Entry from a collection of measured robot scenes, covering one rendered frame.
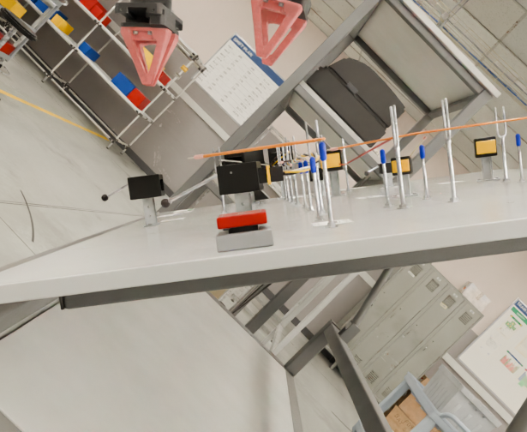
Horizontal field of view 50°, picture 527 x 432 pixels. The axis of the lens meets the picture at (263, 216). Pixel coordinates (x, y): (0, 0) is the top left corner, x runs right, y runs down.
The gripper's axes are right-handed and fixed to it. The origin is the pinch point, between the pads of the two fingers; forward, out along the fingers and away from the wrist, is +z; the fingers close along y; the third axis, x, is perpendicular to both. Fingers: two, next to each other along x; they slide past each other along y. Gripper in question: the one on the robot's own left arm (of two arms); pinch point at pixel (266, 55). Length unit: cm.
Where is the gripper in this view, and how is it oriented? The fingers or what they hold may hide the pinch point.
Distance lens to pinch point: 80.0
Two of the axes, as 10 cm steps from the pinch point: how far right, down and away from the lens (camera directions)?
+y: 1.5, -0.8, 9.9
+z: -3.0, 9.5, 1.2
